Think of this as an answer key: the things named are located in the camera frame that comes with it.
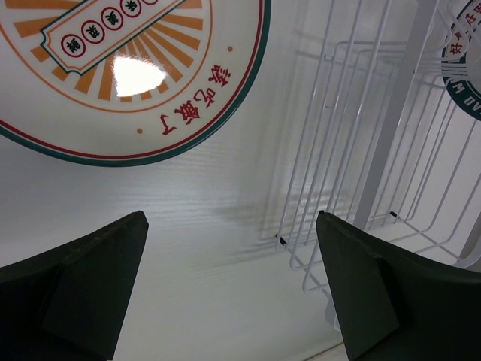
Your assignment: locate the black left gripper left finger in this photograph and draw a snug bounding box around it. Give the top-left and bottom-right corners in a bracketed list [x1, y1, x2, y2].
[1, 211, 149, 360]

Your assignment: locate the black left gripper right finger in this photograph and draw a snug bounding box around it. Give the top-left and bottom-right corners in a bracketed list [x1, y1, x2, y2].
[316, 211, 480, 360]

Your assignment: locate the green rimmed lettered plate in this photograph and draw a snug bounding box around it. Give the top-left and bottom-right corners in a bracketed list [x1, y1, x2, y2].
[442, 1, 480, 120]

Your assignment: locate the orange sunburst plate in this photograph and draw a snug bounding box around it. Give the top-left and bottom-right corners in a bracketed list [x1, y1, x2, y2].
[1, 1, 272, 167]

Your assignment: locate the white wire dish rack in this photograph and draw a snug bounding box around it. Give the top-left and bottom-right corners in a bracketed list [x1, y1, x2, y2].
[271, 1, 480, 328]

